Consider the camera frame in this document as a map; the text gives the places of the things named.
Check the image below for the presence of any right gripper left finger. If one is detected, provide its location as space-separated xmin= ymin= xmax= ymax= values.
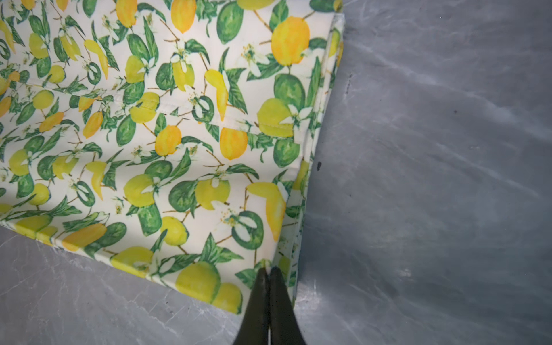
xmin=233 ymin=268 xmax=270 ymax=345

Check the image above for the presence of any lemon print skirt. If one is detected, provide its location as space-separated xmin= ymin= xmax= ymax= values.
xmin=1 ymin=1 xmax=345 ymax=314

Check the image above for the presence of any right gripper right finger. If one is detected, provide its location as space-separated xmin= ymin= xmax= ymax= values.
xmin=269 ymin=267 xmax=306 ymax=345

